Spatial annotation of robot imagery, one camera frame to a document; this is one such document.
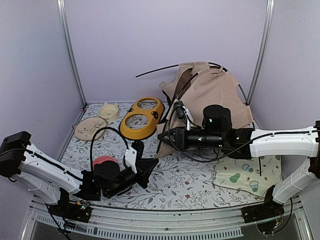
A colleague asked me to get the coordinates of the black tent pole one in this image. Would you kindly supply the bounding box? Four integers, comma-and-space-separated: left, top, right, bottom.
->
135, 63, 251, 106

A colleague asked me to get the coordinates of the black tent pole two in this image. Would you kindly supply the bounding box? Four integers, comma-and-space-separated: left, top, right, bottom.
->
156, 72, 262, 177

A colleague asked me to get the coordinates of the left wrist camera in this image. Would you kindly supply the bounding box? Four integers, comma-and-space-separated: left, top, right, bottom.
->
123, 140, 145, 174

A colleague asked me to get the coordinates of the yellow double bowl holder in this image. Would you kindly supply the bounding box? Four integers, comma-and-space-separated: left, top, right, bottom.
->
119, 97, 165, 140

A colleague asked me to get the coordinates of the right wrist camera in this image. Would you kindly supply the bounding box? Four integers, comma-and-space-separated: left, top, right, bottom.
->
173, 101, 193, 131

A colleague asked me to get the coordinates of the beige leaf plate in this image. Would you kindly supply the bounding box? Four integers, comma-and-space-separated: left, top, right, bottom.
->
74, 117, 108, 142

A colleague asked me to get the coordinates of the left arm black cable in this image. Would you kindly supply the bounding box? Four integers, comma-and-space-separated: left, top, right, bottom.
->
89, 127, 130, 173

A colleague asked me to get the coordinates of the left aluminium frame post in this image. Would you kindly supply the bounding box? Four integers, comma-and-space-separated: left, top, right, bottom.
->
56, 0, 87, 109

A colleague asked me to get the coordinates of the pink pet bowl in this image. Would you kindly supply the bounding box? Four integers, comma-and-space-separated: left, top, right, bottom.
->
92, 155, 117, 166

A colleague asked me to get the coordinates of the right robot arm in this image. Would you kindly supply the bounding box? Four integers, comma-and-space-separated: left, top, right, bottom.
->
157, 101, 320, 218

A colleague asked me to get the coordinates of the cream cat-ear bowl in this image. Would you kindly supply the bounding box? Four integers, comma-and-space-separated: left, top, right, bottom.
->
98, 102, 119, 122

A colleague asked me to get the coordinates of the beige pet tent fabric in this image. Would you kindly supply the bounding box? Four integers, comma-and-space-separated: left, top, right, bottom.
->
154, 62, 256, 160

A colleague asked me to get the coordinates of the right aluminium frame post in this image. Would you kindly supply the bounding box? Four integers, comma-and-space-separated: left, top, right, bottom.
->
248, 0, 275, 105

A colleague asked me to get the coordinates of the aluminium frame post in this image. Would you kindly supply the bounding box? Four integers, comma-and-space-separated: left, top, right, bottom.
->
248, 0, 275, 105
56, 0, 87, 109

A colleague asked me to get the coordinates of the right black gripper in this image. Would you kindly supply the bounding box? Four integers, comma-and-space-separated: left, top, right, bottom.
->
159, 125, 225, 149

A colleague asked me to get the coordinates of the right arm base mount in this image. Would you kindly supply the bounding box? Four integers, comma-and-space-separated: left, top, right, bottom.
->
241, 201, 285, 223

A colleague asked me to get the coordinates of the floral table cloth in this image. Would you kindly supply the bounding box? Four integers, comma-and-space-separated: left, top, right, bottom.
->
52, 101, 276, 210

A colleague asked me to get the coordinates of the avocado print pet mat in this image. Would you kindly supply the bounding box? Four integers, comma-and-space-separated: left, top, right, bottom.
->
213, 155, 282, 198

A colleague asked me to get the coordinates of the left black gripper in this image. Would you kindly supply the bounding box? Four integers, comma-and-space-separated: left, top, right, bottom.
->
105, 160, 159, 200

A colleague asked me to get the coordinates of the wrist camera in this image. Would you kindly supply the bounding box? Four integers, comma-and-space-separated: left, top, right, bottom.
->
123, 140, 145, 174
173, 101, 193, 131

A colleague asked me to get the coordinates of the front aluminium rail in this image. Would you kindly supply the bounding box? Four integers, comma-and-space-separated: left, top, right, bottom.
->
22, 197, 314, 240

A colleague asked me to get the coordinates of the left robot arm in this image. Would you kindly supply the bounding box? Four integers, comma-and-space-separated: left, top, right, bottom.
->
0, 131, 159, 217

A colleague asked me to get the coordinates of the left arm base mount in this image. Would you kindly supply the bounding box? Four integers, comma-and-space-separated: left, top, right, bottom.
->
48, 200, 92, 223

